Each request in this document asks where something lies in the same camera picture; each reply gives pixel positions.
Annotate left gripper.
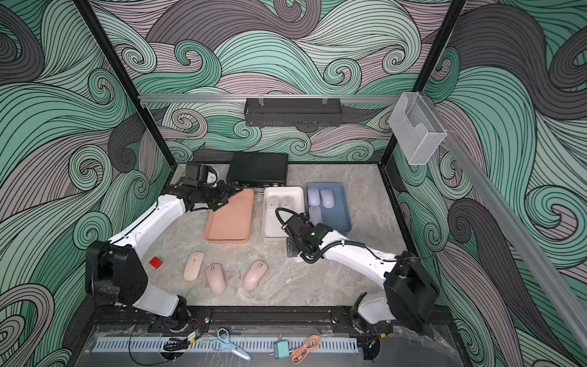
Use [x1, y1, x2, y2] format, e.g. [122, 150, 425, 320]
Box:
[198, 179, 243, 211]

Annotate purple mouse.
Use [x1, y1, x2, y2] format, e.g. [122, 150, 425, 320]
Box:
[308, 205, 323, 226]
[319, 188, 336, 209]
[307, 187, 321, 206]

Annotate white mouse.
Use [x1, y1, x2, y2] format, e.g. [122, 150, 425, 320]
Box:
[280, 196, 295, 209]
[266, 196, 281, 209]

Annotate pink mouse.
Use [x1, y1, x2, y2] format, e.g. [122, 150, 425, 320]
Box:
[205, 263, 227, 295]
[242, 260, 268, 291]
[183, 252, 205, 281]

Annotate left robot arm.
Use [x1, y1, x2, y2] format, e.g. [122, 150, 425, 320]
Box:
[85, 180, 242, 333]

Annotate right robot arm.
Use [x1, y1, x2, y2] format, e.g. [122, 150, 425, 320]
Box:
[275, 207, 440, 333]

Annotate pink storage tray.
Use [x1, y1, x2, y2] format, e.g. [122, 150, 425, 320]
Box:
[204, 189, 255, 243]

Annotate blue storage tray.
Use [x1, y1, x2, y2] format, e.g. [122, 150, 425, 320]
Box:
[306, 182, 352, 235]

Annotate white storage tray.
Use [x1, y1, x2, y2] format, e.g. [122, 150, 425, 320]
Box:
[261, 187, 305, 239]

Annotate black case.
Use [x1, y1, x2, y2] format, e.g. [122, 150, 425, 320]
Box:
[226, 152, 288, 187]

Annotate red block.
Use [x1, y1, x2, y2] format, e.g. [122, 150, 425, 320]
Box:
[149, 257, 164, 269]

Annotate teal plug adapter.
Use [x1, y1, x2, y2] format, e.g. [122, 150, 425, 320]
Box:
[273, 339, 290, 359]

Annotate blue scissors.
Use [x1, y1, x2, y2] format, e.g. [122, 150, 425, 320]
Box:
[210, 328, 252, 361]

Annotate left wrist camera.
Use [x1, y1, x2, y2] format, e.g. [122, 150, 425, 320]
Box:
[180, 162, 218, 188]

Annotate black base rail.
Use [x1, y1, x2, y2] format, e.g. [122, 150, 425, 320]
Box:
[86, 304, 455, 330]

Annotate black wall shelf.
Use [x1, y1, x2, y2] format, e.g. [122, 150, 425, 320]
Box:
[244, 97, 343, 128]

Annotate perforated cable duct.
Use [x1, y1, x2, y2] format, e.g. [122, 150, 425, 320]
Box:
[90, 336, 359, 355]

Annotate orange coiled cable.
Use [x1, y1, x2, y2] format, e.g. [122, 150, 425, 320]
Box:
[290, 334, 322, 365]

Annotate black cable bundle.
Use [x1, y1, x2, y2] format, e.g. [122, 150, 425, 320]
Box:
[162, 335, 196, 353]

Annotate clear wall holder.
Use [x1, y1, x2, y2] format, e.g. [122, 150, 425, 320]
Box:
[389, 93, 447, 166]

